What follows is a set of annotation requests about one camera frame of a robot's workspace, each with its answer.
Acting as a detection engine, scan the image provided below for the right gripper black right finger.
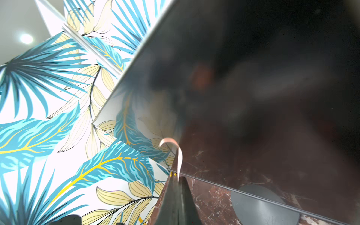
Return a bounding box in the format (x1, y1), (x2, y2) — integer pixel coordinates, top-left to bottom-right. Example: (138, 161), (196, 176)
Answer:
(179, 177), (202, 225)

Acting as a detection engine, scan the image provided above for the left aluminium frame post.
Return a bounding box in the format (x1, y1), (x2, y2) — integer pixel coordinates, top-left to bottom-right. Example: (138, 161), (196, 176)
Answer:
(35, 1), (122, 78)

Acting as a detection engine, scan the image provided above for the black computer monitor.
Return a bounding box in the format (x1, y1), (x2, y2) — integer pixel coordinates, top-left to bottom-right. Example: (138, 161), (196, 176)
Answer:
(96, 1), (360, 225)

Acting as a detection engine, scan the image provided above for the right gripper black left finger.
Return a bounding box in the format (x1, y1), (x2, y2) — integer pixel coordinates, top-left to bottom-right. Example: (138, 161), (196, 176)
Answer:
(154, 162), (180, 225)

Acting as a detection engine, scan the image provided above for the grey round monitor stand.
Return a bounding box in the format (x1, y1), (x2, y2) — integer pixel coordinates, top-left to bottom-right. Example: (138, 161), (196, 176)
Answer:
(231, 185), (300, 225)

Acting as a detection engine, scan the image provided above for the small pink sticky strip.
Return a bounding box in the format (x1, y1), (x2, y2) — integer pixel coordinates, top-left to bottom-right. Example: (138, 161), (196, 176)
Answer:
(158, 137), (183, 181)

